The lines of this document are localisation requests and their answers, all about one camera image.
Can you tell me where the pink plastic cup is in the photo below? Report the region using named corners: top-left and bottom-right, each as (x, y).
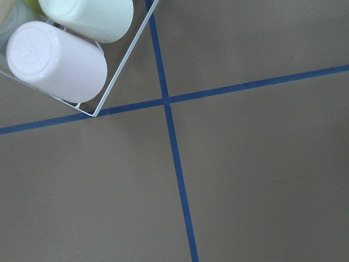
top-left (6, 21), bottom-right (107, 103)

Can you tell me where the pale green plastic cup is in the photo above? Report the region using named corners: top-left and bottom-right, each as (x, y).
top-left (39, 0), bottom-right (134, 43)

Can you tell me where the yellow plastic cup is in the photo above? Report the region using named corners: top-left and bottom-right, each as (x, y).
top-left (23, 0), bottom-right (40, 10)

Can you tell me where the white wire cup rack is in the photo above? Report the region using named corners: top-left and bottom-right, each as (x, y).
top-left (1, 1), bottom-right (157, 117)

